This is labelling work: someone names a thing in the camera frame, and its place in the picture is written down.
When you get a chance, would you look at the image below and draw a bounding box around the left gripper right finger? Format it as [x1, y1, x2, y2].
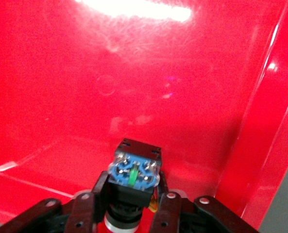
[151, 169, 260, 233]

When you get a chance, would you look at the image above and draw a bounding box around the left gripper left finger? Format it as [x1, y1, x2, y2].
[0, 170, 110, 233]

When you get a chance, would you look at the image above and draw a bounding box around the red push button switch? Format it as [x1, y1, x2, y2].
[102, 137, 163, 233]

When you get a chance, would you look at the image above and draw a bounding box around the red plastic tray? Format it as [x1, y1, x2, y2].
[0, 0, 288, 233]

